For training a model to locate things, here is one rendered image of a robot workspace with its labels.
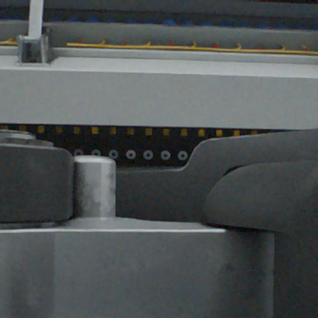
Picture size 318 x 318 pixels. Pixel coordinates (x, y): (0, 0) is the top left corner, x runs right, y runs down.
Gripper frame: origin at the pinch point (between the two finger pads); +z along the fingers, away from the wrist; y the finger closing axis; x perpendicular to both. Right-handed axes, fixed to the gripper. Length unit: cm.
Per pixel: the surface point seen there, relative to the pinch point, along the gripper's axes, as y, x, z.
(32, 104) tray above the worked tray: -14.4, 7.7, 17.9
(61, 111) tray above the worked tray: -12.1, 7.2, 18.1
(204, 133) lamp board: 1.3, 7.7, 33.8
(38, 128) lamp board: -17.7, 7.9, 33.8
